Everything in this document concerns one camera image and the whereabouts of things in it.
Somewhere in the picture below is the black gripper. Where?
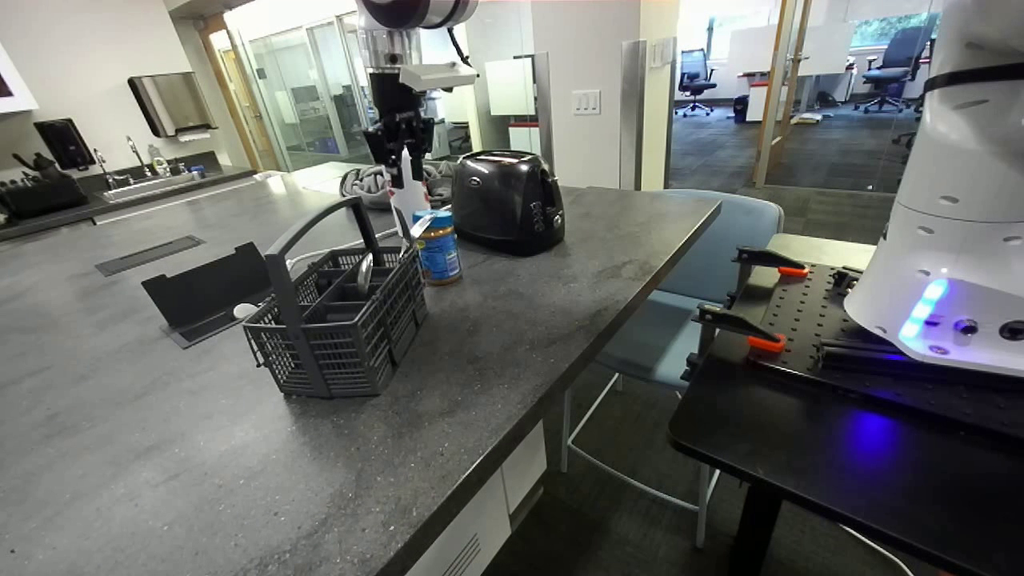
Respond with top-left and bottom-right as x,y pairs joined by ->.
365,66 -> 439,183

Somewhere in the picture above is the grey crumpled cloth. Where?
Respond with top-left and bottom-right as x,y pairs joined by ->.
335,163 -> 395,211

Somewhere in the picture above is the black toaster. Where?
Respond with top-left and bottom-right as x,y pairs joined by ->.
448,147 -> 569,259

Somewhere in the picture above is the metal utensil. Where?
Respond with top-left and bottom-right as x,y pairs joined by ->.
357,251 -> 380,299

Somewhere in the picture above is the black utensil caddy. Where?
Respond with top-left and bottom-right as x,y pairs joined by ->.
241,195 -> 431,402

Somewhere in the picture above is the kitchen counter with sink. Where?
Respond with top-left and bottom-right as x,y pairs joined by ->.
0,147 -> 264,247

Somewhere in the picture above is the light blue chair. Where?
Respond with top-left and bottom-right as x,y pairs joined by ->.
560,187 -> 792,555

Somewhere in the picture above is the black monitor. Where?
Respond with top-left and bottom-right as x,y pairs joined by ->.
31,115 -> 100,176

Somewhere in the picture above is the black dish rack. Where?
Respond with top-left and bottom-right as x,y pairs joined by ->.
0,149 -> 93,223

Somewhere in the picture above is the wooden pillar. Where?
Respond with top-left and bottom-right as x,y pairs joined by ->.
749,0 -> 815,191

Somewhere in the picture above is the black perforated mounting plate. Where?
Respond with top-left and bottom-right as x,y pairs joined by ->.
747,264 -> 1024,413

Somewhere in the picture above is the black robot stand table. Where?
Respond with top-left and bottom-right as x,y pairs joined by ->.
666,349 -> 1024,576

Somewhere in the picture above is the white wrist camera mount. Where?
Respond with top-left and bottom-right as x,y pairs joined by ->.
395,59 -> 484,97

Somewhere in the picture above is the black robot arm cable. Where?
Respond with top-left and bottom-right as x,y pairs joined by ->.
445,23 -> 474,69

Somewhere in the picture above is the white light switch plate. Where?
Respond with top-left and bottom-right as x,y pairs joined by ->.
567,87 -> 605,123

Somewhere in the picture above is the wall paper towel dispenser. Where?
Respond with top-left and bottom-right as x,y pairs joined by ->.
124,69 -> 219,144

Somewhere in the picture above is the orange handled black clamp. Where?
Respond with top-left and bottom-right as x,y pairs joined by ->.
691,304 -> 794,372
729,247 -> 815,306

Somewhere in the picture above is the thin white floor cable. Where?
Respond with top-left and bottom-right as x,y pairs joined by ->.
839,522 -> 923,576

